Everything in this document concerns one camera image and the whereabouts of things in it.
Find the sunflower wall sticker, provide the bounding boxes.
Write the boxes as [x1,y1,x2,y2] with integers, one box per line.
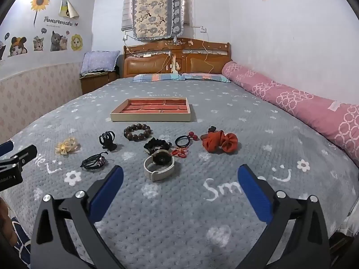
[30,0,51,24]

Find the red orange bow scrunchie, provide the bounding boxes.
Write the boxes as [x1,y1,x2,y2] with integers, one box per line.
[202,130,239,154]

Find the black hair clip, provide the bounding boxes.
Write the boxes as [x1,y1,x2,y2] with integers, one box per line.
[99,131,117,152]

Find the black scrunchie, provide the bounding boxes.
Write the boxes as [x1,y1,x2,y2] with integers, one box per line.
[144,137,172,155]

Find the black hair tie red balls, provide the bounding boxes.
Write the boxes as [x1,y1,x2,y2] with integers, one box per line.
[175,130,199,149]

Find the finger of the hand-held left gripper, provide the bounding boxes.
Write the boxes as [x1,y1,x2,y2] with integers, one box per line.
[10,145,38,165]
[0,141,14,157]

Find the pink rolled quilt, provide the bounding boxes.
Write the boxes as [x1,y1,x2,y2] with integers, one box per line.
[221,61,359,163]

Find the person's left hand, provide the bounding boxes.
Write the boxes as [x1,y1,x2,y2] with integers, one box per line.
[0,197,18,247]

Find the grey flower print blanket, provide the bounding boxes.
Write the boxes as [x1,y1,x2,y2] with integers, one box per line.
[0,77,359,269]

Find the brown wooden bead bracelet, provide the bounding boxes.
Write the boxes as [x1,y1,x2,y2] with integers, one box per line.
[124,123,152,143]

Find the wooden nightstand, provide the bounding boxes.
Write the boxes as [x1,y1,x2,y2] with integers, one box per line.
[79,70,120,95]

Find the black leather bracelet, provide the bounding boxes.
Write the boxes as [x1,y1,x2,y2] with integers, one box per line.
[80,151,108,171]

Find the red string bracelet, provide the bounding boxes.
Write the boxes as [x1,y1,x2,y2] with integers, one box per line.
[171,147,190,159]

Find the hamster wall sticker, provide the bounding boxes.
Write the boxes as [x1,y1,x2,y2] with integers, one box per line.
[10,36,28,56]

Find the floral hanging cloth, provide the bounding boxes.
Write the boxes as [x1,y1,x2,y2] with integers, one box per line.
[131,0,186,41]

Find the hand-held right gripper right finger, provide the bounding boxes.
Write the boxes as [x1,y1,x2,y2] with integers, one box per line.
[234,164,331,269]

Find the wooden bed headboard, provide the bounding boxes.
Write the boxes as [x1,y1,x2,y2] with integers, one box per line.
[123,37,233,78]

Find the brick pattern jewelry tray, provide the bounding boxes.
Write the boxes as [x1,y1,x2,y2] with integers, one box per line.
[110,98,195,122]

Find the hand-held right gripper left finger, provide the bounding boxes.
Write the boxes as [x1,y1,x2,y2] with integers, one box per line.
[30,165,125,269]

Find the beige strap wristwatch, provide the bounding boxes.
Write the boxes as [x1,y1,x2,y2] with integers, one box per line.
[143,149,176,182]

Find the yellow flower cat sticker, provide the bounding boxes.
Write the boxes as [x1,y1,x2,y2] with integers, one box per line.
[70,34,84,51]

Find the lettering wall sticker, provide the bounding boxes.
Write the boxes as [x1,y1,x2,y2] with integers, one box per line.
[43,17,80,28]

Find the grey cats wall sticker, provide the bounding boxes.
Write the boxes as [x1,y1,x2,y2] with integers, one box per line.
[50,31,70,52]

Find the window blind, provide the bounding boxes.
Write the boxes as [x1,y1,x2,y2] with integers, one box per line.
[121,0,135,31]

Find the plaid pillow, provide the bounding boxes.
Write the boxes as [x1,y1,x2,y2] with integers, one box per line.
[132,74,186,82]
[181,73,232,83]

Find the cream flower scrunchie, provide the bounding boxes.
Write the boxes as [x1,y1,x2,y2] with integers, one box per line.
[55,137,81,155]

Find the dark blue patterned clothing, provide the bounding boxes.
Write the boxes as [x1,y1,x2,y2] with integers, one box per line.
[11,221,31,260]

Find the purple dotted pillow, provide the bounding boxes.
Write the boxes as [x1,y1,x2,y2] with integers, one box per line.
[80,50,121,76]

